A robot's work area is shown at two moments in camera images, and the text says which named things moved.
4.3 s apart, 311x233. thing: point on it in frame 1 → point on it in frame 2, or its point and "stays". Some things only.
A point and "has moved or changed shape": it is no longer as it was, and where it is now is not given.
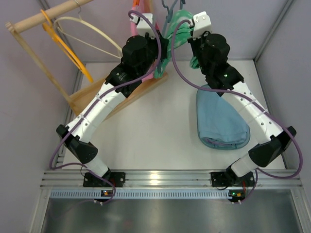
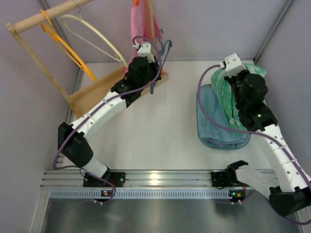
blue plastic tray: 220,126 stays
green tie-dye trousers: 181,35 → 226,92
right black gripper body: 196,45 → 233,82
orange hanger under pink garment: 135,3 stays
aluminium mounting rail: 264,179 stays
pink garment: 143,7 stays
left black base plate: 117,179 stays
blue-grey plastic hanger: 169,17 has moved or changed shape
